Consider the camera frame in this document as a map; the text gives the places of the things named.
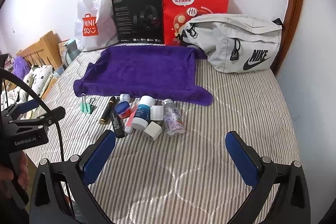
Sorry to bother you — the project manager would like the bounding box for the teal binder clip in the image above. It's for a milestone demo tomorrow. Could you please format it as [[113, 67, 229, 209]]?
[[80, 93, 96, 114]]

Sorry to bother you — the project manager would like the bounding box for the pink white tube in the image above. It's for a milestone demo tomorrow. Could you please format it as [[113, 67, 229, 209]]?
[[124, 105, 137, 135]]

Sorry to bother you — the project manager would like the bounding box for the blue lid vaseline jar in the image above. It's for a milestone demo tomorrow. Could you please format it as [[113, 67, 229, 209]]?
[[114, 101, 131, 119]]

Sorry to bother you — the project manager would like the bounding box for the black gold tube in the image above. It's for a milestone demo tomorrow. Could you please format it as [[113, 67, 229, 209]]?
[[99, 96, 117, 124]]

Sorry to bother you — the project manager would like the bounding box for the white blue bottle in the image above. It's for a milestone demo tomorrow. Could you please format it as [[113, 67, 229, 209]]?
[[131, 96, 155, 131]]

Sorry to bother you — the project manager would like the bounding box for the white charger cube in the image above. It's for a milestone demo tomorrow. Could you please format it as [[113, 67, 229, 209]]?
[[143, 122, 162, 141]]

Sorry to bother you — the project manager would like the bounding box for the small white cap bottle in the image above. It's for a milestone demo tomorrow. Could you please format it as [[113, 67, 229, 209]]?
[[119, 93, 131, 103]]

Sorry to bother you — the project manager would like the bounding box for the white tape roll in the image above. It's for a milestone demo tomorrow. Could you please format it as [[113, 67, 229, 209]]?
[[150, 105, 164, 121]]

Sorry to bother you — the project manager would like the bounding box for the clear pill bottle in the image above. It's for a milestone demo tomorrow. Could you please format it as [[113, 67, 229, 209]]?
[[162, 99, 186, 136]]

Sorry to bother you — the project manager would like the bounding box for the person's left hand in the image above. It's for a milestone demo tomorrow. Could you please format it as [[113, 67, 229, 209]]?
[[1, 151, 29, 199]]

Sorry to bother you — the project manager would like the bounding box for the white patterned pillow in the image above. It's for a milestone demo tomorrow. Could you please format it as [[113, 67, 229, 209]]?
[[1, 65, 53, 110]]

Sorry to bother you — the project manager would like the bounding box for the purple plush toy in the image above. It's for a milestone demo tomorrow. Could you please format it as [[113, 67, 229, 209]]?
[[13, 56, 31, 80]]

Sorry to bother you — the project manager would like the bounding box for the wooden bed headboard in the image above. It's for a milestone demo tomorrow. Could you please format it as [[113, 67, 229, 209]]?
[[17, 31, 62, 69]]

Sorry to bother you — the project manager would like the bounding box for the teal kettle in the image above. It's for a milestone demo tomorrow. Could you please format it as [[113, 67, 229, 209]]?
[[62, 39, 80, 67]]

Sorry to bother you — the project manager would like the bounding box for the white Miniso plastic bag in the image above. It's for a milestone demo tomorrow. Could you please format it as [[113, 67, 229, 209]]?
[[75, 0, 118, 52]]

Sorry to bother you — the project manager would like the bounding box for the purple towel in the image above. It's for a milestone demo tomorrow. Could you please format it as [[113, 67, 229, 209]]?
[[73, 46, 213, 106]]

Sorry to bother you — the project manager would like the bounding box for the grey Nike waist bag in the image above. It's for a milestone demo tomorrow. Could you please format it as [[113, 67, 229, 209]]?
[[176, 14, 282, 73]]

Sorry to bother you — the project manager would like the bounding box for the black headset box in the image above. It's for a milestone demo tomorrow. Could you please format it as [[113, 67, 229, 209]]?
[[112, 0, 163, 44]]

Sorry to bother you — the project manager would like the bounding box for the black cable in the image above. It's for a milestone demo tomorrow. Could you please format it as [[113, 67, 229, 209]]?
[[0, 67, 77, 217]]

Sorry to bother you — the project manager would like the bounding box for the brown wooden door frame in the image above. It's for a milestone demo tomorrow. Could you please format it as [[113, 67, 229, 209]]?
[[270, 0, 303, 76]]

